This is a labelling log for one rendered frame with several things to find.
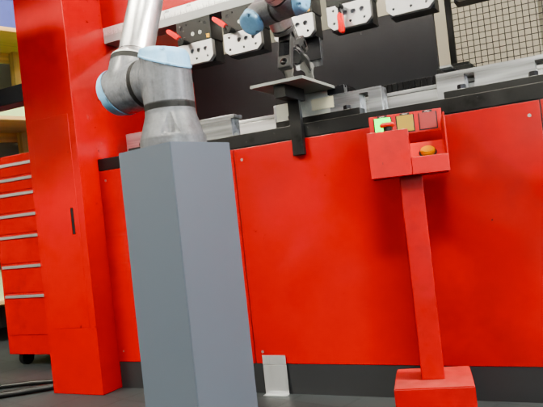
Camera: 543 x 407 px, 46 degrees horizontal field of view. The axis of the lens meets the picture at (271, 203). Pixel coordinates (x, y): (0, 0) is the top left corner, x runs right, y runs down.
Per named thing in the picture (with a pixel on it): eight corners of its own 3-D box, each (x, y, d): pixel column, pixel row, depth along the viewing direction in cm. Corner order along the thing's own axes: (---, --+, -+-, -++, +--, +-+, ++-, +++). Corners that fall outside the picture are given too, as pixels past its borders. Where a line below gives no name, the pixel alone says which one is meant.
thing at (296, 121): (280, 155, 199) (272, 86, 199) (300, 156, 212) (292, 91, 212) (292, 153, 197) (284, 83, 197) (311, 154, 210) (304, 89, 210)
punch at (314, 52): (295, 70, 223) (292, 43, 223) (297, 71, 225) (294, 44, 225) (322, 65, 218) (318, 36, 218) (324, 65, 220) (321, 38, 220)
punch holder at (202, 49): (179, 67, 240) (174, 23, 241) (192, 70, 248) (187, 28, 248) (213, 59, 234) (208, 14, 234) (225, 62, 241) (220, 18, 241)
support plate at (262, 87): (250, 89, 201) (249, 86, 201) (287, 98, 224) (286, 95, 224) (302, 77, 192) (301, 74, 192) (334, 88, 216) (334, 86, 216)
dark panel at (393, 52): (201, 155, 302) (191, 62, 303) (204, 155, 304) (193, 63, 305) (444, 115, 251) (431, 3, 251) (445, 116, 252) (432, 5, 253)
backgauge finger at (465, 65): (426, 75, 207) (424, 59, 207) (444, 85, 230) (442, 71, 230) (465, 67, 201) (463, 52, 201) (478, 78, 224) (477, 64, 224)
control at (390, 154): (371, 179, 168) (363, 111, 168) (375, 180, 183) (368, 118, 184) (450, 169, 163) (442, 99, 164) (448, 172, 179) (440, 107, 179)
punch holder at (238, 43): (225, 56, 231) (220, 10, 232) (237, 60, 239) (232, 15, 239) (262, 47, 224) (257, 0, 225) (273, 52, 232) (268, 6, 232)
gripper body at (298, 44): (309, 50, 215) (297, 18, 208) (303, 63, 209) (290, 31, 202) (289, 55, 219) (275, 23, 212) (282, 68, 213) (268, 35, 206)
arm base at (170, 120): (170, 142, 137) (165, 95, 137) (127, 152, 147) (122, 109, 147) (220, 143, 148) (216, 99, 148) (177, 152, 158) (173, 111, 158)
